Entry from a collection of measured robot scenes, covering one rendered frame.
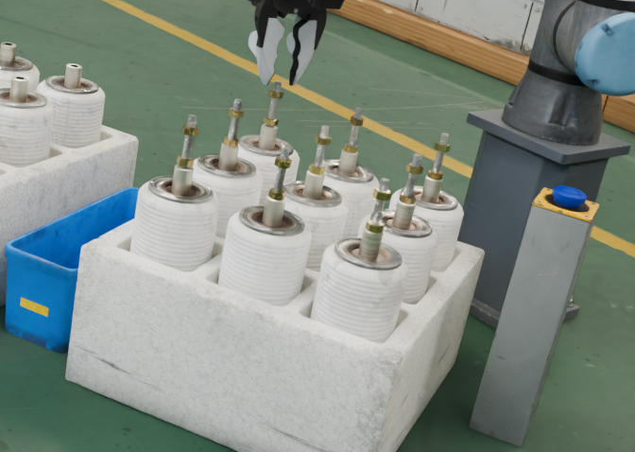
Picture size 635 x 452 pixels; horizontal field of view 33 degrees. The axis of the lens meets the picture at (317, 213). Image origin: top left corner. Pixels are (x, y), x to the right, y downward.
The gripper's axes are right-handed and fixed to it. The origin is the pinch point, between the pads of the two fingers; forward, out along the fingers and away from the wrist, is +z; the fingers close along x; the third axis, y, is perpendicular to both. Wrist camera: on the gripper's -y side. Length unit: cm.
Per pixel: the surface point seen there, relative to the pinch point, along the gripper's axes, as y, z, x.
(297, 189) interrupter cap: -14.6, 10.2, 3.7
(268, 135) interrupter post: -0.4, 8.0, 1.0
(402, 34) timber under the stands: 171, 31, -138
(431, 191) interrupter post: -18.7, 9.4, -13.6
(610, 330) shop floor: -14, 37, -59
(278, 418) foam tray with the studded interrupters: -33.9, 29.5, 13.0
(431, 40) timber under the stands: 159, 30, -141
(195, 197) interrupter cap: -16.8, 9.8, 18.3
